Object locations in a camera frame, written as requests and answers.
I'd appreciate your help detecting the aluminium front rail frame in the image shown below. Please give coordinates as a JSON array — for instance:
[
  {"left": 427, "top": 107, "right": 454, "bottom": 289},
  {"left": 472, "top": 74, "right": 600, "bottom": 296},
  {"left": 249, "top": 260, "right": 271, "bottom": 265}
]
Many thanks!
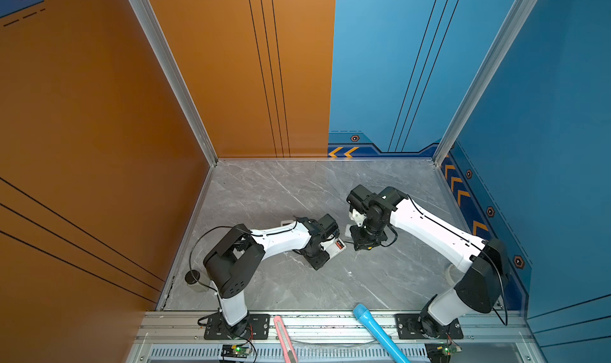
[{"left": 127, "top": 310, "right": 546, "bottom": 362}]

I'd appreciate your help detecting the blue plastic flashlight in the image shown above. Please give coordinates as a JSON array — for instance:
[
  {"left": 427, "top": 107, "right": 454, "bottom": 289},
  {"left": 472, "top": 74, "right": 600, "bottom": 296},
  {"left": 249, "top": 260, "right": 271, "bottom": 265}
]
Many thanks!
[{"left": 353, "top": 303, "right": 411, "bottom": 363}]

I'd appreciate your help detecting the white remote with back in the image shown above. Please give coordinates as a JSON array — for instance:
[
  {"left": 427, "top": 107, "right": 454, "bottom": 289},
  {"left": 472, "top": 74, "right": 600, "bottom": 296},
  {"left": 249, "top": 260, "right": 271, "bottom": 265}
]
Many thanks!
[{"left": 321, "top": 237, "right": 346, "bottom": 259}]

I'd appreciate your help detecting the right green circuit board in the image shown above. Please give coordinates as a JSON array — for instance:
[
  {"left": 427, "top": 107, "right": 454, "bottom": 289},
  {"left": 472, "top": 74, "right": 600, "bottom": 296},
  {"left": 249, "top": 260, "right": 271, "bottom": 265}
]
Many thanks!
[{"left": 425, "top": 343, "right": 462, "bottom": 363}]

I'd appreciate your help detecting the aluminium corner post left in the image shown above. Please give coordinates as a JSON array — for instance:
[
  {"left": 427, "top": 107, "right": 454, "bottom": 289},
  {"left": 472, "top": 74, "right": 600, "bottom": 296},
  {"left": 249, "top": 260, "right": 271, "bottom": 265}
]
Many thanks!
[{"left": 128, "top": 0, "right": 218, "bottom": 167}]

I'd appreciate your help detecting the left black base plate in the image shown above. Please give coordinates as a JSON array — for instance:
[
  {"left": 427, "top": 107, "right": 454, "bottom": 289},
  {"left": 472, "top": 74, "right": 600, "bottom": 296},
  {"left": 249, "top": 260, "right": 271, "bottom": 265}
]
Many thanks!
[{"left": 198, "top": 312, "right": 270, "bottom": 341}]

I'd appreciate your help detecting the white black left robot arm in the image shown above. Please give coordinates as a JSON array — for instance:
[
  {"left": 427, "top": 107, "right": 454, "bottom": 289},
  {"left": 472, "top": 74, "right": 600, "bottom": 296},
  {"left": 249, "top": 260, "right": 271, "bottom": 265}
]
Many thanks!
[{"left": 203, "top": 214, "right": 346, "bottom": 339}]

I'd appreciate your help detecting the left green circuit board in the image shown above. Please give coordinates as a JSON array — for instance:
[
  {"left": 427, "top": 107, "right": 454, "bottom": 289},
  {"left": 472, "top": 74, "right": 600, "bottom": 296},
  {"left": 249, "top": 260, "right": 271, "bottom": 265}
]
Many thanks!
[{"left": 220, "top": 344, "right": 256, "bottom": 363}]

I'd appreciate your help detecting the aluminium corner post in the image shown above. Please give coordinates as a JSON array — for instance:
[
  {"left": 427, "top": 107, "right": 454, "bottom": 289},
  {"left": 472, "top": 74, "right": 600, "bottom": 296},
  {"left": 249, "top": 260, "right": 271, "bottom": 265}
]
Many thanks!
[
  {"left": 128, "top": 0, "right": 218, "bottom": 167},
  {"left": 432, "top": 0, "right": 539, "bottom": 167}
]

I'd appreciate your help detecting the aluminium corner post right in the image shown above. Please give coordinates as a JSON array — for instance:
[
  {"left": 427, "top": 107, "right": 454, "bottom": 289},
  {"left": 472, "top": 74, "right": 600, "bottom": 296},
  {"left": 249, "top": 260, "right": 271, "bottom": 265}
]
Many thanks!
[{"left": 432, "top": 0, "right": 539, "bottom": 167}]

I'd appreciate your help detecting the pink utility knife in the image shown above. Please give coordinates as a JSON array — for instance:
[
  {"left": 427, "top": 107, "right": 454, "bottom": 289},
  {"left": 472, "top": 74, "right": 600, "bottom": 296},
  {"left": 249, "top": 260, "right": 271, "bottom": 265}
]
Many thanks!
[{"left": 273, "top": 315, "right": 298, "bottom": 363}]

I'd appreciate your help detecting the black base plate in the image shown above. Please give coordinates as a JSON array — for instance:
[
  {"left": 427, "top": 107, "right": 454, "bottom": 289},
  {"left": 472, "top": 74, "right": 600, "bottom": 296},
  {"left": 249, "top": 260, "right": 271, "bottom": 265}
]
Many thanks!
[
  {"left": 395, "top": 313, "right": 464, "bottom": 340},
  {"left": 198, "top": 312, "right": 270, "bottom": 341}
]

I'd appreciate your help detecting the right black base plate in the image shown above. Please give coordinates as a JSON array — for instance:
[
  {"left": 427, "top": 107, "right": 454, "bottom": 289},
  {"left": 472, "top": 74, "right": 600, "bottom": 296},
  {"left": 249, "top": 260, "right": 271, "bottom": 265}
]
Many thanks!
[{"left": 395, "top": 313, "right": 464, "bottom": 340}]

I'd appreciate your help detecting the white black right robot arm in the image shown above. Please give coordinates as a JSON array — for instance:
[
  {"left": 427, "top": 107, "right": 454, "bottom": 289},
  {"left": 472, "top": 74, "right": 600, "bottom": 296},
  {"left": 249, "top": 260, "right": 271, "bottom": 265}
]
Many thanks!
[{"left": 347, "top": 185, "right": 510, "bottom": 338}]

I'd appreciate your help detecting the green circuit board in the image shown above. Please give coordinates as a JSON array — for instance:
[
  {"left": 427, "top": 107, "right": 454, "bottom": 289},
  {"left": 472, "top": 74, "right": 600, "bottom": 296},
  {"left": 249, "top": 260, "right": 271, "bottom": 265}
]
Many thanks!
[
  {"left": 220, "top": 344, "right": 256, "bottom": 363},
  {"left": 425, "top": 343, "right": 462, "bottom": 363}
]

